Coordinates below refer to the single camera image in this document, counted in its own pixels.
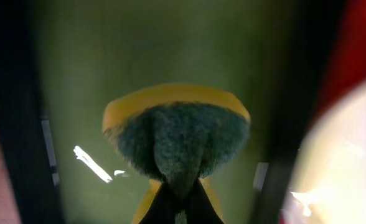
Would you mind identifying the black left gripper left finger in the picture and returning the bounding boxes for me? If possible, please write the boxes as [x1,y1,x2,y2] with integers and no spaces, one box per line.
[139,183,176,224]

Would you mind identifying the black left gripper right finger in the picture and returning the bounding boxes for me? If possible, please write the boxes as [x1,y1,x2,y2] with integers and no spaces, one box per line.
[185,179,223,224]

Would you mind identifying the green and yellow sponge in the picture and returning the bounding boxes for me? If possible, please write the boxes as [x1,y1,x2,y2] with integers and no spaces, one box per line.
[102,83,250,223]

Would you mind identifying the white plate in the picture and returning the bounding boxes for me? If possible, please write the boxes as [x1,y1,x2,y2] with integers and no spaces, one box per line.
[279,80,366,224]

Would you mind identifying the green tray with black rim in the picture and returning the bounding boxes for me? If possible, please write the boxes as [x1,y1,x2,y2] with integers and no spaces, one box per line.
[0,0,346,223]

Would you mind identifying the red plastic tray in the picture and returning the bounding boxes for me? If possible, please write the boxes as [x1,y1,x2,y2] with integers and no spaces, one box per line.
[301,0,366,144]

